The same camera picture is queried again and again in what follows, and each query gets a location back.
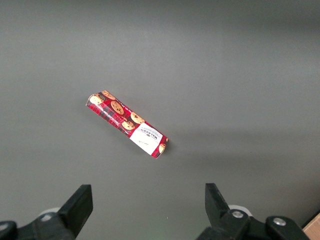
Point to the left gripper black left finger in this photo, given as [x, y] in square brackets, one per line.
[62, 222]

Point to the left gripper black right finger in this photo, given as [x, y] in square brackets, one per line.
[225, 222]

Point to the red tartan cookie box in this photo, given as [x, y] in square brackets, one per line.
[120, 112]

